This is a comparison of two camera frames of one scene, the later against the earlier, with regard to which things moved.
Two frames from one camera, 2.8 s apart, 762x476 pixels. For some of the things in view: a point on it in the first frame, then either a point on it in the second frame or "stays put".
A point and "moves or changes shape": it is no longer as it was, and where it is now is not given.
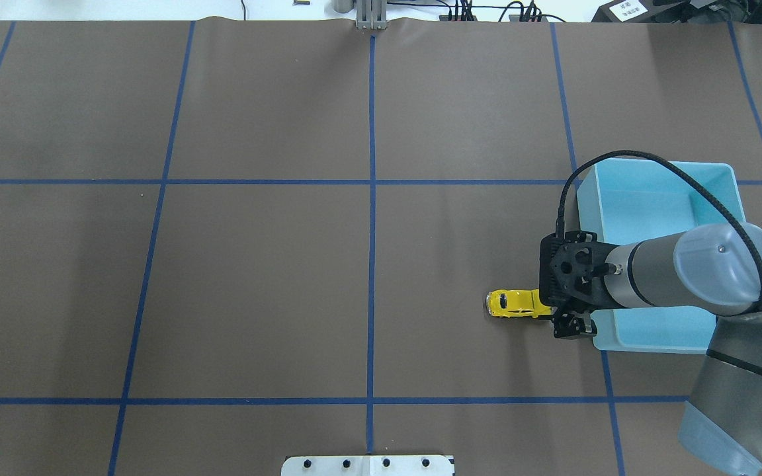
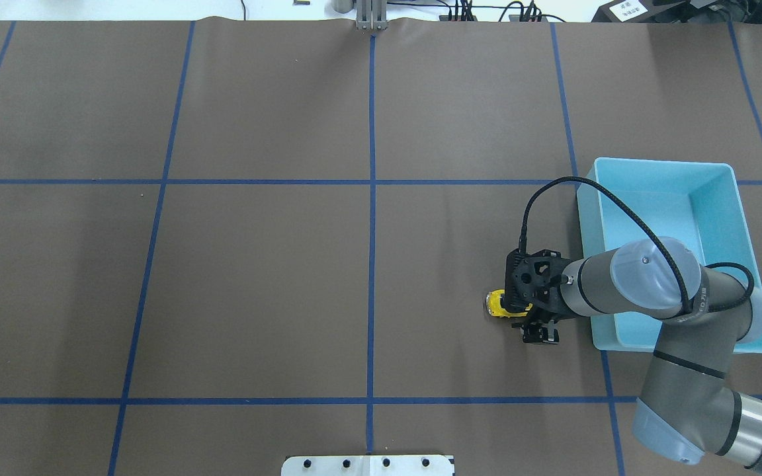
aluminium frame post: x=371 y=14 stays put
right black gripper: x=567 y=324 -> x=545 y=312
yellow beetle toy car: x=514 y=303 moves or changes shape
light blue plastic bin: x=626 y=201 stays put
